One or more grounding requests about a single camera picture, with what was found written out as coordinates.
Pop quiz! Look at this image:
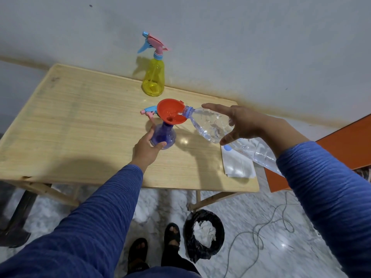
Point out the crumpled white paper waste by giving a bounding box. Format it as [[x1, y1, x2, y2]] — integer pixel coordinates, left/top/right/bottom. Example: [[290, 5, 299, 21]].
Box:
[[192, 220, 217, 249]]

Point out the person's right hand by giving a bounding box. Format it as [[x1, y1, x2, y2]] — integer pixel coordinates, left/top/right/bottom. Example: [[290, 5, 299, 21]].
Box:
[[201, 102, 272, 147]]

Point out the white paper sheet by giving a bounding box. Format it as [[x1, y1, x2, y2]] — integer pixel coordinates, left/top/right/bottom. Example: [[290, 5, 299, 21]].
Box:
[[221, 144, 257, 179]]

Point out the person's left black sandal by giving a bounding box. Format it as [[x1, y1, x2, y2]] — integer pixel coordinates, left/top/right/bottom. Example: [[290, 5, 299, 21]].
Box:
[[127, 237, 149, 274]]

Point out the person's right black sandal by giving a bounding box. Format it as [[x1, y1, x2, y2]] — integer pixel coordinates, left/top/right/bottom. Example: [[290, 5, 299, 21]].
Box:
[[163, 222, 181, 249]]

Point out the person's left forearm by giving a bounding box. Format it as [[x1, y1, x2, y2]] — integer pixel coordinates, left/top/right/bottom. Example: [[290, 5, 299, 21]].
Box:
[[0, 160, 144, 278]]

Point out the yellow spray bottle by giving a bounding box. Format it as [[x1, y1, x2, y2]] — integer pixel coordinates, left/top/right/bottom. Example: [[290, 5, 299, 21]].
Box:
[[141, 58, 166, 97]]

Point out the grey cable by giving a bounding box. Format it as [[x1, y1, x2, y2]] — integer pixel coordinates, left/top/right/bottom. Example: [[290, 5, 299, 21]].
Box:
[[223, 191, 299, 278]]

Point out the person's black sandal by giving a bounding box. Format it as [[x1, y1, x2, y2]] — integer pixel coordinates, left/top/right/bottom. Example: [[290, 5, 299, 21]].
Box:
[[163, 222, 181, 249], [127, 237, 149, 274]]

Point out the person's left hand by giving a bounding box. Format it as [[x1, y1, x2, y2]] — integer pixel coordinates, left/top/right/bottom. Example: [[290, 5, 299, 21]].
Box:
[[129, 125, 168, 175]]

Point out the orange furniture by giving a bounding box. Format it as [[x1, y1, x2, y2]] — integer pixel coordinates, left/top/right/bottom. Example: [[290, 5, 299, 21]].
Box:
[[264, 114, 371, 193]]

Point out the black mesh basket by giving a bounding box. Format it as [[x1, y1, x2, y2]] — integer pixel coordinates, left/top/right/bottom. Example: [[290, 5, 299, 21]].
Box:
[[183, 209, 225, 264]]

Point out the purple spray bottle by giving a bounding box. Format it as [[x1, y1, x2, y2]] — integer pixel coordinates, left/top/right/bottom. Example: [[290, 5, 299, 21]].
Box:
[[150, 121, 177, 150]]

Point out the black plastic stool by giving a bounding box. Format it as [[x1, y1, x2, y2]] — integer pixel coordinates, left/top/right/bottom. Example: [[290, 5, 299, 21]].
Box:
[[0, 182, 38, 248]]

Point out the person's right forearm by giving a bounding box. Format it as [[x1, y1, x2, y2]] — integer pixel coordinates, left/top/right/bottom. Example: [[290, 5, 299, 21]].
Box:
[[259, 117, 371, 278]]

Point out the clear plastic water bottle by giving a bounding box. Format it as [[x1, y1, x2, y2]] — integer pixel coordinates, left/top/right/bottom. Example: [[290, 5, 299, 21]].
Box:
[[182, 105, 284, 177]]

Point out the person's right leg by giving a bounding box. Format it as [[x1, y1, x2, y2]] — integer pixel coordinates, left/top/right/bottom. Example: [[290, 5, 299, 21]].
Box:
[[161, 244, 201, 275]]

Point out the orange plastic funnel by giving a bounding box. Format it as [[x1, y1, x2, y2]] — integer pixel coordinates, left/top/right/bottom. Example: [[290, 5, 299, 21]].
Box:
[[157, 98, 188, 126]]

